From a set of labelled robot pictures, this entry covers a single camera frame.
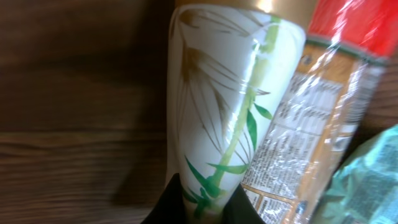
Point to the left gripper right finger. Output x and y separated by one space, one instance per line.
239 210

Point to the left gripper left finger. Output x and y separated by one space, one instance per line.
170 208

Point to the teal wet wipes packet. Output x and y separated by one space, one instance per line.
364 189

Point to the white bamboo print tube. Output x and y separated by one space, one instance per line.
229 65

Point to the orange pasta packet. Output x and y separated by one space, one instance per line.
348 46

